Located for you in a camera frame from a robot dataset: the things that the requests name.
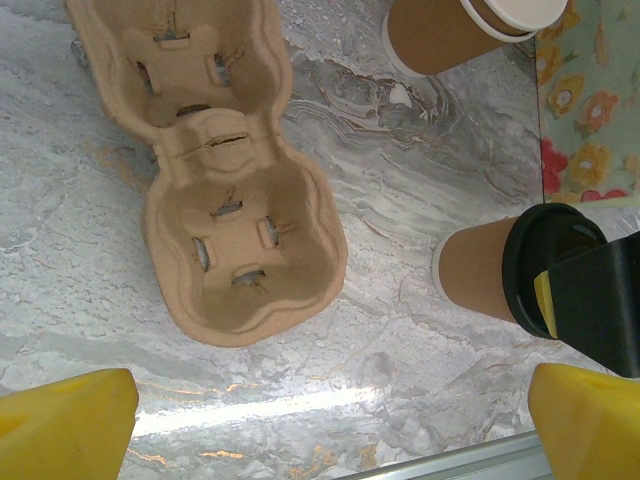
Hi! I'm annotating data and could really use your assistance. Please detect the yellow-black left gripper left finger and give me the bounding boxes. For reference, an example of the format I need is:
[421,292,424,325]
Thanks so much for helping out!
[0,368,140,480]

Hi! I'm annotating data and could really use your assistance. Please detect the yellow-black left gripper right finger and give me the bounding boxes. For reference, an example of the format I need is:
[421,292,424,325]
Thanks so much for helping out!
[528,363,640,480]

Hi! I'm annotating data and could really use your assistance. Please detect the black plastic cup lid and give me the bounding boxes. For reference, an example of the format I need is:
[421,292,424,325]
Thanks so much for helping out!
[501,202,612,342]

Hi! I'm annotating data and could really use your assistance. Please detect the brown paper coffee cup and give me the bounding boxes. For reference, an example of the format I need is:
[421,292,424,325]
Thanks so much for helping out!
[431,215,526,326]

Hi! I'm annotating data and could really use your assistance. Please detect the floral paper takeout bag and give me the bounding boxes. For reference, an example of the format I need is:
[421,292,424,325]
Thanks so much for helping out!
[533,0,640,207]

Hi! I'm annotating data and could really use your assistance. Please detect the brown pulp cup carrier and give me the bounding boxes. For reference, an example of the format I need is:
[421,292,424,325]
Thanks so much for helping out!
[64,0,350,347]

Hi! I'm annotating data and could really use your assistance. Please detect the aluminium base beam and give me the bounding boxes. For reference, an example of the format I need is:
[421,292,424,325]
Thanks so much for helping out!
[377,430,554,480]

